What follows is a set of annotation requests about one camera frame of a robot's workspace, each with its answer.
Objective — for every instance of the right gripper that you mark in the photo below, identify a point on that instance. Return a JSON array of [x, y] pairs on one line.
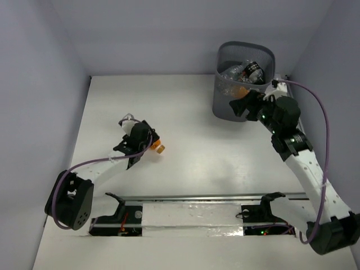
[[257, 99]]

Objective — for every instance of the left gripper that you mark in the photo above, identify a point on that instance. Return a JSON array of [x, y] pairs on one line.
[[152, 138]]

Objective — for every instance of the orange bottle fruit label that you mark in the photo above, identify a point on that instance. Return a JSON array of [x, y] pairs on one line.
[[157, 146]]

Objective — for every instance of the orange bottle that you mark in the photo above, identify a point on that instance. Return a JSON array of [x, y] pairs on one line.
[[238, 91]]

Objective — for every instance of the black label clear bottle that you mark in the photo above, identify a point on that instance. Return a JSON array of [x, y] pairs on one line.
[[254, 72]]

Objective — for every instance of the long clear bottle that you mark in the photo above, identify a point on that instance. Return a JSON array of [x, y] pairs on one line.
[[234, 73]]

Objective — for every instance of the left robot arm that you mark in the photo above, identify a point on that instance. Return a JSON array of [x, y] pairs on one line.
[[70, 201]]

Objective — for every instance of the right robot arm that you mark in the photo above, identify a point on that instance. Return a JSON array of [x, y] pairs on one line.
[[331, 225]]

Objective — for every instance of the grey mesh waste bin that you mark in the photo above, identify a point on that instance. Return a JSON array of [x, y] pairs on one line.
[[236, 53]]

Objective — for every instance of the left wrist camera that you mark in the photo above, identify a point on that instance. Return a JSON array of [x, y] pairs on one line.
[[127, 123]]

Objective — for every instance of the metal rail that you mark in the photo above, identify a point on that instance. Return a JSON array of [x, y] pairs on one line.
[[189, 198]]

